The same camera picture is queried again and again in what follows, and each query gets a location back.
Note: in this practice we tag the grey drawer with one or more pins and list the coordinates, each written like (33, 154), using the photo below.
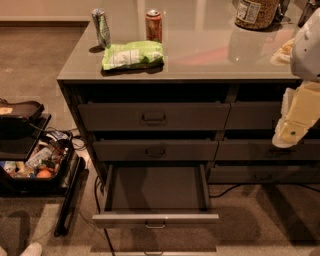
(153, 116)
(263, 149)
(155, 197)
(253, 115)
(155, 150)
(264, 174)

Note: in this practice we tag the grey drawer cabinet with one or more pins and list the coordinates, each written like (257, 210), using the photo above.
(207, 59)

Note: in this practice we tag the black bin with groceries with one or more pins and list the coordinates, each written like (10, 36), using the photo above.
(52, 152)

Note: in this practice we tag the red soda can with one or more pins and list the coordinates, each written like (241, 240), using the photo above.
(153, 22)

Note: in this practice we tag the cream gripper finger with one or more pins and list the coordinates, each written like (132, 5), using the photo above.
(289, 132)

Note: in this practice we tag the dark object on counter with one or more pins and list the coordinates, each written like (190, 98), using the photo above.
(308, 10)

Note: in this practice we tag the green chip bag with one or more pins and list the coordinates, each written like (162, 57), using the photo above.
(133, 55)

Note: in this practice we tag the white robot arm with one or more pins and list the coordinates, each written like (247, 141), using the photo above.
(304, 57)

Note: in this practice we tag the black tray with lid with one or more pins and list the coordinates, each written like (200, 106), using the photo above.
(27, 111)

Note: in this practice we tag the orange fruit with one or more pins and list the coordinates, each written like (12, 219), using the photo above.
(44, 174)

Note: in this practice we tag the large snack jar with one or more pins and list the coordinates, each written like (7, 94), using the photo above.
(255, 14)

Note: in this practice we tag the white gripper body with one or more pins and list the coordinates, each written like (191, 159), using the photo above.
(307, 53)

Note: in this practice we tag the green silver soda can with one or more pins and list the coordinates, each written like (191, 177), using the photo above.
(102, 28)

